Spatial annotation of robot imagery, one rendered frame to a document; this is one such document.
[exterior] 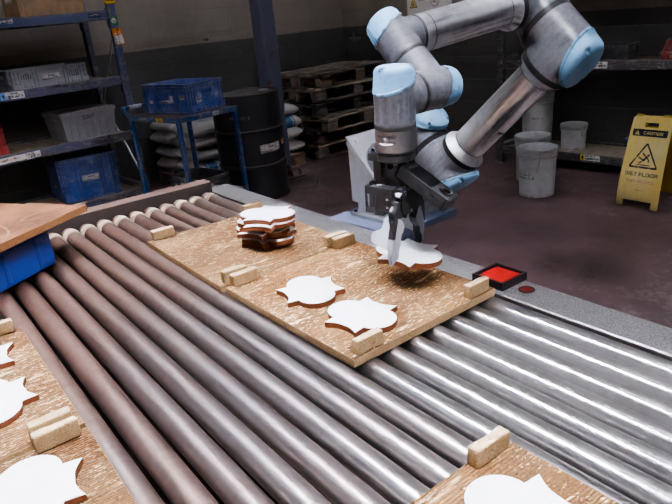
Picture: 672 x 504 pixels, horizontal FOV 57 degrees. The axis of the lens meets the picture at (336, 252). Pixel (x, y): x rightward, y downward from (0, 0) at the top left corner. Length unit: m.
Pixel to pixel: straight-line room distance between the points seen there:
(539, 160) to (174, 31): 3.75
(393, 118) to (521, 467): 0.61
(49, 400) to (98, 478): 0.23
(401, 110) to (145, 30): 5.50
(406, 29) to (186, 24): 5.55
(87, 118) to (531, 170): 3.56
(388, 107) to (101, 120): 4.65
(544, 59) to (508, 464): 0.92
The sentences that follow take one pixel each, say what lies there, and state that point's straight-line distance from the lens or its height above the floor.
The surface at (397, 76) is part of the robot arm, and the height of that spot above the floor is 1.33.
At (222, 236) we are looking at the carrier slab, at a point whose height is 0.94.
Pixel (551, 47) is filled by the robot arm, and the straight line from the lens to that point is 1.44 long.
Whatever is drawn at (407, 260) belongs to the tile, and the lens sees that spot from 1.18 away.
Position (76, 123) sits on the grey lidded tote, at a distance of 5.53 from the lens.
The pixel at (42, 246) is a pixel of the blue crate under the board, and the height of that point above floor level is 0.98.
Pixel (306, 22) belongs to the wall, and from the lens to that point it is 7.61.
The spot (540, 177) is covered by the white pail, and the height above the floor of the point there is 0.16.
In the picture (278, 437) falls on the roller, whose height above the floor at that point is 0.91.
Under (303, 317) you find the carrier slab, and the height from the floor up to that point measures 0.94.
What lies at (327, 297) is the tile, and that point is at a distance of 1.16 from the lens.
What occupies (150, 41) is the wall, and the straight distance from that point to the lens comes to 6.51.
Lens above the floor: 1.45
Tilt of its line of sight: 21 degrees down
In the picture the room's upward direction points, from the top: 5 degrees counter-clockwise
